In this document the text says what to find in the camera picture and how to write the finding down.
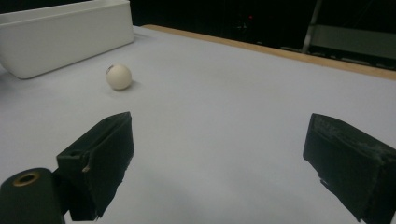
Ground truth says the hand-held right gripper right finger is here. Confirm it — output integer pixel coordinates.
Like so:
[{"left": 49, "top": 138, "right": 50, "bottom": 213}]
[{"left": 303, "top": 113, "right": 396, "bottom": 224}]

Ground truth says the white metal stand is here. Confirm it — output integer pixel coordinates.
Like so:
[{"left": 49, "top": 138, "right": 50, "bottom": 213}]
[{"left": 301, "top": 0, "right": 396, "bottom": 63}]

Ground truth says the white table mat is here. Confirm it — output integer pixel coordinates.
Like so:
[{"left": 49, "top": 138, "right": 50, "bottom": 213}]
[{"left": 0, "top": 24, "right": 396, "bottom": 224}]

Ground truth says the white ball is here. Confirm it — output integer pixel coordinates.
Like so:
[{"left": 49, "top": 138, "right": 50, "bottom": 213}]
[{"left": 105, "top": 63, "right": 133, "bottom": 91}]

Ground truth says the white plastic container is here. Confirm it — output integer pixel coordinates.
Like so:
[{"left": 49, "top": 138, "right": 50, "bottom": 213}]
[{"left": 0, "top": 0, "right": 135, "bottom": 80}]

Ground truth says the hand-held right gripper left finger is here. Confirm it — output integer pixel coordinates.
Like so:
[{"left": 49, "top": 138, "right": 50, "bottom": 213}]
[{"left": 56, "top": 111, "right": 135, "bottom": 221}]

